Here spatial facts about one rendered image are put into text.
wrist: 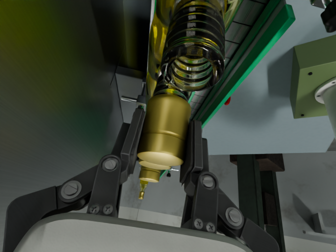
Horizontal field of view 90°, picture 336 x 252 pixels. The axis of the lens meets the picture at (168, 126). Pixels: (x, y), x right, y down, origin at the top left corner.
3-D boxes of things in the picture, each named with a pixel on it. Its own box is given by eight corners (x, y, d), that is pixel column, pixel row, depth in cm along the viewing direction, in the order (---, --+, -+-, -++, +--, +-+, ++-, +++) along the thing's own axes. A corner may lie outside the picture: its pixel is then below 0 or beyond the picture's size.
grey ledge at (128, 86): (123, 49, 52) (112, 77, 47) (151, 56, 52) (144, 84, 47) (132, 145, 137) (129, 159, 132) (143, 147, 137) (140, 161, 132)
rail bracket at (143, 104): (128, 70, 46) (114, 111, 40) (153, 75, 47) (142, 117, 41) (129, 79, 50) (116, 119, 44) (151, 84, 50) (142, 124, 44)
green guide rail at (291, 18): (280, -16, 24) (289, 17, 21) (286, -14, 25) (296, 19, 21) (157, 174, 181) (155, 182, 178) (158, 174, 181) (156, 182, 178)
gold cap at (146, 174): (167, 157, 30) (163, 183, 28) (153, 158, 32) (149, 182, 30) (153, 150, 27) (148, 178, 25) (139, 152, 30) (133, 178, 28)
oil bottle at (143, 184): (145, 157, 126) (136, 197, 114) (152, 158, 127) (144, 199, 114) (144, 159, 131) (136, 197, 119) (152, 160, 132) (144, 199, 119)
